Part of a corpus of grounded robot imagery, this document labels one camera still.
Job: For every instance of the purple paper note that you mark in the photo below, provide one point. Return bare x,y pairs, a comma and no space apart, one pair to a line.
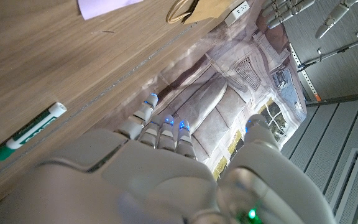
104,6

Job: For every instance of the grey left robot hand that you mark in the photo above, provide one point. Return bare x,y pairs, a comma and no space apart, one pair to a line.
287,11

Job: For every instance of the brown paper bag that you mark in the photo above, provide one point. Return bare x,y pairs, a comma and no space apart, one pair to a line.
210,9

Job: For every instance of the printed sofa backdrop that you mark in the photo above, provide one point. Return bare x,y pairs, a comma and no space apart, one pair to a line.
222,87

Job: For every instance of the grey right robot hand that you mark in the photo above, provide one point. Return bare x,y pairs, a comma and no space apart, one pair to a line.
135,180

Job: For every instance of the white power strip box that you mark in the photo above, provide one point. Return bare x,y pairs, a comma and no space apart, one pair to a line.
236,12

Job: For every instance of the green white marker pen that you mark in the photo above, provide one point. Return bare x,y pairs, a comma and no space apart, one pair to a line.
30,130

